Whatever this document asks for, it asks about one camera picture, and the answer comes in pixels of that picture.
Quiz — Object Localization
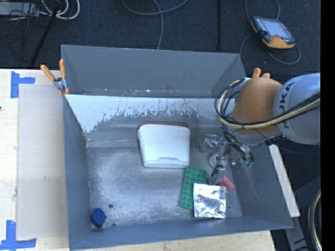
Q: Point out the silver foil packet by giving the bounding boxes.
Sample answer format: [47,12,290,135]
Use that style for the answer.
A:
[193,182,227,220]

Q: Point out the black cylinder on white bracket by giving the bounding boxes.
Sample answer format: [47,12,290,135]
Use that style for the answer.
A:
[264,135,285,145]

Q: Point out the green studded flat plate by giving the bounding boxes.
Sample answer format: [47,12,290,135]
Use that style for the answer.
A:
[179,166,208,210]

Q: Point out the pale wood flat board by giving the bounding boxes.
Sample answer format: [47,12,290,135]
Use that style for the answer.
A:
[15,83,70,242]

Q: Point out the red-orange toy piece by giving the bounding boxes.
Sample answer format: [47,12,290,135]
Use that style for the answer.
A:
[219,176,236,191]

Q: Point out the white plastic box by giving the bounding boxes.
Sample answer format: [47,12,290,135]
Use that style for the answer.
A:
[137,122,191,169]

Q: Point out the blue round cap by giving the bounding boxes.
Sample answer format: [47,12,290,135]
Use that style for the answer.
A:
[90,208,107,229]

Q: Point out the grey metal bin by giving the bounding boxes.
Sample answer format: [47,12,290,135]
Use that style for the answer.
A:
[60,44,294,251]

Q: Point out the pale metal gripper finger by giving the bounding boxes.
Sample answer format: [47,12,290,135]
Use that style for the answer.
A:
[209,152,228,178]
[200,134,228,152]

